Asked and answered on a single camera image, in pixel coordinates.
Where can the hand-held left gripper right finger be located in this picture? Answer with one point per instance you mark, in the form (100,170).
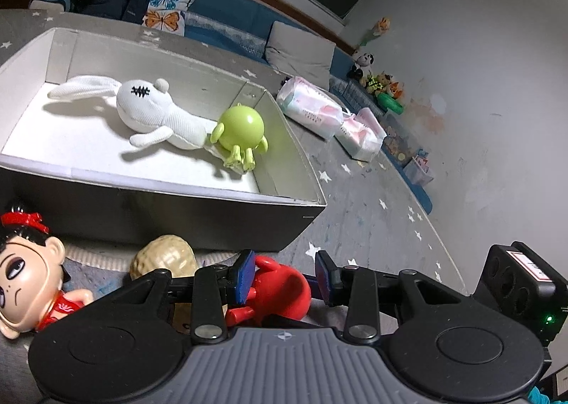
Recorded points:
(325,282)

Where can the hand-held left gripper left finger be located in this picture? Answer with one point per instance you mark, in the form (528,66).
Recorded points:
(242,282)

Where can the red round toy figure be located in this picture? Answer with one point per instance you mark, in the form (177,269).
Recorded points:
(284,288)

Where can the beige peanut toy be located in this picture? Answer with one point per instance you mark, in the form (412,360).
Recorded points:
(164,255)

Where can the grey cardboard box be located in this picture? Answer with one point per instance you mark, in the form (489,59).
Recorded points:
(177,217)

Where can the big-head doll with red bow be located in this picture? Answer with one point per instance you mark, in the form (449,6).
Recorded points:
(26,271)

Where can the clear storage container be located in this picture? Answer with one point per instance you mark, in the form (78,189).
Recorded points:
(399,140)

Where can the grey star-print tablecloth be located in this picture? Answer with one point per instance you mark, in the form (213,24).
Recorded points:
(364,217)

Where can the small clear storage box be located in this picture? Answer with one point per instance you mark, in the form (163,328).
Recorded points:
(419,171)

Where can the small pink tissue pack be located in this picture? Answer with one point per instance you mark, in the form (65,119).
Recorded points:
(361,138)

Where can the white paper plate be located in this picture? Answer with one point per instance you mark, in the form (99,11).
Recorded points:
(88,255)

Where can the green round toy figure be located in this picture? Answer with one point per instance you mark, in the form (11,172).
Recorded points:
(242,124)

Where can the large pink tissue pack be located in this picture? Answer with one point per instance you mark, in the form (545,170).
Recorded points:
(306,104)

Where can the white plush rabbit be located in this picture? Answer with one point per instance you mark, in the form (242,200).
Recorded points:
(142,107)

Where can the orange tiger plush toy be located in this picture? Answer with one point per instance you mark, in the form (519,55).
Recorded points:
(396,90)

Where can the panda plush toy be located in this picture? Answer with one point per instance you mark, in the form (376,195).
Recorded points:
(363,62)

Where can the grey pillow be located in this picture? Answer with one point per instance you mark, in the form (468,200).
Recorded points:
(301,49)

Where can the blue sofa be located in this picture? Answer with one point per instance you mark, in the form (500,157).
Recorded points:
(230,9)

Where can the flower wall decoration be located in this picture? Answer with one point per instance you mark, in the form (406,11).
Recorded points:
(379,27)

